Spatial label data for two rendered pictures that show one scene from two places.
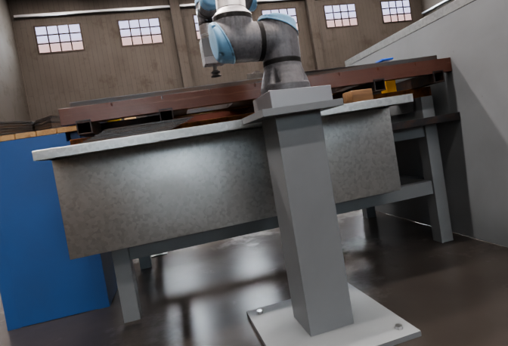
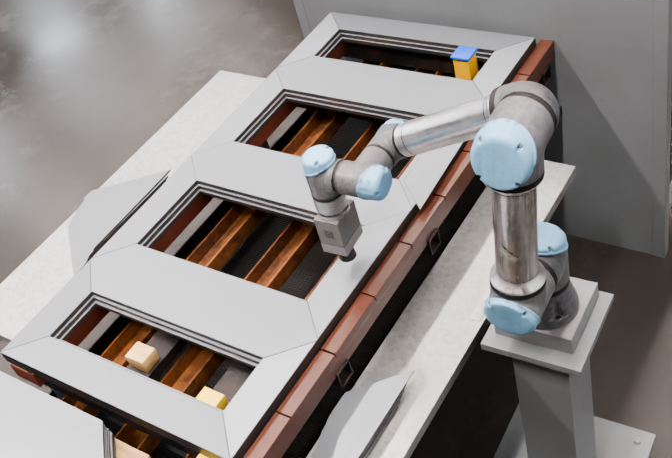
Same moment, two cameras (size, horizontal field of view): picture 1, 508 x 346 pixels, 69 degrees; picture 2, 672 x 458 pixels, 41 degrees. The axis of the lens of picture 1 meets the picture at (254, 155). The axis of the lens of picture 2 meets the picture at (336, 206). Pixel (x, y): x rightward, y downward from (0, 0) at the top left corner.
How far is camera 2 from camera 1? 2.05 m
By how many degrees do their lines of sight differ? 50
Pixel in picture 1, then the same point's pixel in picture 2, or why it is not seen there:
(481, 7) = (617, 4)
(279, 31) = (563, 263)
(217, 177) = not seen: hidden behind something
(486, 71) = (612, 76)
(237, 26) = (544, 297)
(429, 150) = not seen: hidden behind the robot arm
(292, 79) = (575, 305)
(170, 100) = (343, 350)
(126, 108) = (306, 408)
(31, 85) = not seen: outside the picture
